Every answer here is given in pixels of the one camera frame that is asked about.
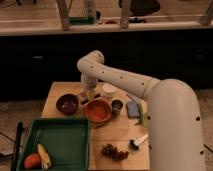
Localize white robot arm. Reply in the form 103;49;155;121
77;50;206;171

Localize orange bowl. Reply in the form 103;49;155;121
83;100;112;123

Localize dark purple bowl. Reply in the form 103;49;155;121
56;94;79;116

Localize white round cup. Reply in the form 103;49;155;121
102;83;116;98

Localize small metal cup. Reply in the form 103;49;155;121
111;100;123;116

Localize grey folded cloth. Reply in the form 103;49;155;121
127;94;141;103

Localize green plastic tray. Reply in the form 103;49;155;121
17;118;90;171

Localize green pear toy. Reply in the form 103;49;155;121
136;104;147;127

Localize purple grape bunch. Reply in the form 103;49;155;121
101;144;129;161

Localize black bar beside tray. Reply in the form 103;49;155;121
10;122;23;171

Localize orange tomato toy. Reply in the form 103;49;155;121
24;153;41;169

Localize white handled brush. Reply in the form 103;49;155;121
130;134;148;150

